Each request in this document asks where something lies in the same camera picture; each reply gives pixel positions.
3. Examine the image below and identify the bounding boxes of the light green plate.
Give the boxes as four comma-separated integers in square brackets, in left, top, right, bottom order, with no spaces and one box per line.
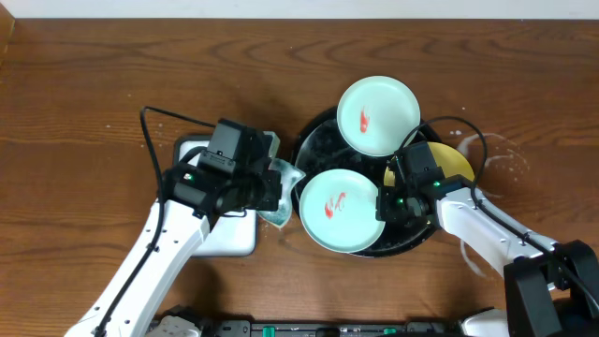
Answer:
[299,168,385,254]
[336,76,421,157]

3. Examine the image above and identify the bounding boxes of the black round tray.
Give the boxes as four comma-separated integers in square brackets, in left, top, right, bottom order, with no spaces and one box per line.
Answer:
[291,107,436,257]

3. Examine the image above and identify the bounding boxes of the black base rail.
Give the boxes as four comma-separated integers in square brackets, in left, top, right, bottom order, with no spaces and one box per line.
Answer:
[149,317,464,337]

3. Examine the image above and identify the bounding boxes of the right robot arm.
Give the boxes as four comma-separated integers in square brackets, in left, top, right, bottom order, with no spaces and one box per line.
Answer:
[376,176,598,337]

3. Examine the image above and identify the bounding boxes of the yellow plate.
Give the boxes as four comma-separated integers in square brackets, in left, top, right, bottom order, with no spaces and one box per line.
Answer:
[383,141,475,186]

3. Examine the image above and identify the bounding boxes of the green sponge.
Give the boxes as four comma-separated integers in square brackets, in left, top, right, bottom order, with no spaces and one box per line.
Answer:
[257,131,306,229]

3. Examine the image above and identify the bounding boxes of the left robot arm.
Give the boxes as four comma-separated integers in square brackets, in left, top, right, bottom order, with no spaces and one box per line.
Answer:
[67,125,282,336]

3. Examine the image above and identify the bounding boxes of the white rectangular soap tray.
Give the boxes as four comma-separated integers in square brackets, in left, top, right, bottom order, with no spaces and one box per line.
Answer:
[173,135,258,257]

